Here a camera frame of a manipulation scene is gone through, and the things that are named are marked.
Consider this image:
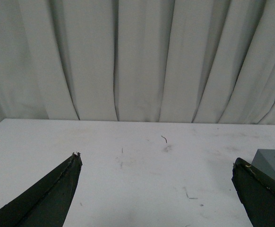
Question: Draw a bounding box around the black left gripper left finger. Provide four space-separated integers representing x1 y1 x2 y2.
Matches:
0 153 82 227

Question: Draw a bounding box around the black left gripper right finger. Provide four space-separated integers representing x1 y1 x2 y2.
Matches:
232 157 275 227

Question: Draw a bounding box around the gray hollow cube base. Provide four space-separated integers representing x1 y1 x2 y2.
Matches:
252 149 275 180

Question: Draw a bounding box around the white pleated curtain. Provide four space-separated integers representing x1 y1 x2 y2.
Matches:
0 0 275 124

